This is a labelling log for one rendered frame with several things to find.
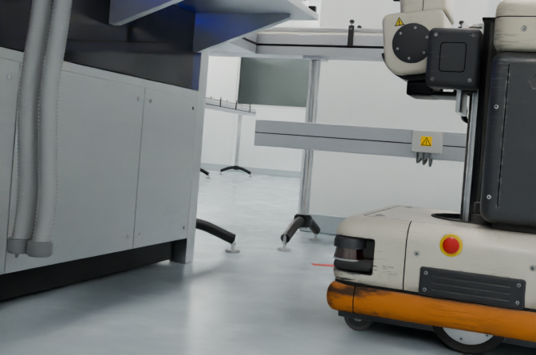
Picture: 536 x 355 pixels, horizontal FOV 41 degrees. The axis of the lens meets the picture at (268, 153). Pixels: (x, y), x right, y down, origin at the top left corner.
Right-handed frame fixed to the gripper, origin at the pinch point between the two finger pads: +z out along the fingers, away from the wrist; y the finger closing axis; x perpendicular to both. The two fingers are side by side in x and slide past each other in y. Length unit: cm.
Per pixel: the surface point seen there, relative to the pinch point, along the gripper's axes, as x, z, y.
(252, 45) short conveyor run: -76, -4, 49
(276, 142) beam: -84, 40, 44
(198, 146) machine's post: -9, 43, 46
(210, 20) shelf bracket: 0.8, 2.1, 33.3
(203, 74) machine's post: -8.8, 18.2, 41.9
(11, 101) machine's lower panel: 87, 35, 45
